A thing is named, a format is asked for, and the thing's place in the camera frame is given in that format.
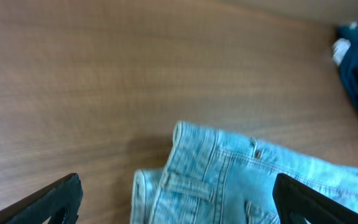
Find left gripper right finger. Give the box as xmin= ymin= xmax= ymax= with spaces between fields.
xmin=273 ymin=174 xmax=358 ymax=224

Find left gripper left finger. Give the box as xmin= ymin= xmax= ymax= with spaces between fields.
xmin=0 ymin=173 xmax=83 ymax=224

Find light blue denim shorts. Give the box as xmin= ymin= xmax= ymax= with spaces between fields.
xmin=130 ymin=121 xmax=358 ymax=223

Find white garment tag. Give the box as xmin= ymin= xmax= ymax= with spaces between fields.
xmin=332 ymin=21 xmax=358 ymax=67

